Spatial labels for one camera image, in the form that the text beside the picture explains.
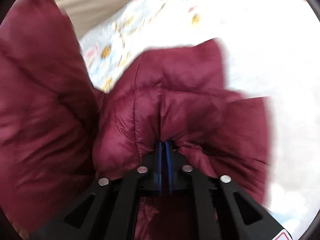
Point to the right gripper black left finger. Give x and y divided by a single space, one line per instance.
108 210

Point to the maroon puffer jacket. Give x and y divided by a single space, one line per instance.
58 132

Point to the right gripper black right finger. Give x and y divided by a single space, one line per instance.
216 208

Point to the white floral bed blanket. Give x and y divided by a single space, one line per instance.
270 48

